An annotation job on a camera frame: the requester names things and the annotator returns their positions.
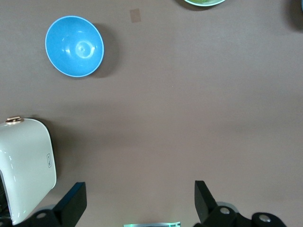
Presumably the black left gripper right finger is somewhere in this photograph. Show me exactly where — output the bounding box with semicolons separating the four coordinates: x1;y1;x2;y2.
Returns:
194;180;288;227

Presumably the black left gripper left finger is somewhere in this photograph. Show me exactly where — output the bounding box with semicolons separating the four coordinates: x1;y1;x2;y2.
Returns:
18;181;87;227

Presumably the blue bowl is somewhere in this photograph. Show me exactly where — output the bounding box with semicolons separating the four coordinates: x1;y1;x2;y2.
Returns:
45;15;105;78
284;0;303;33

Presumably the white toaster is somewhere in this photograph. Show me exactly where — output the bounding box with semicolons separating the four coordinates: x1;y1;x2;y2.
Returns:
0;115;57;226

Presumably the brown tape square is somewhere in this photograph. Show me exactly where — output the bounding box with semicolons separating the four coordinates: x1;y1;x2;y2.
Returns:
129;8;142;24

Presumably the pale green plate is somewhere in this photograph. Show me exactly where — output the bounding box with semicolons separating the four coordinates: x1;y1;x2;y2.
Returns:
183;0;227;7

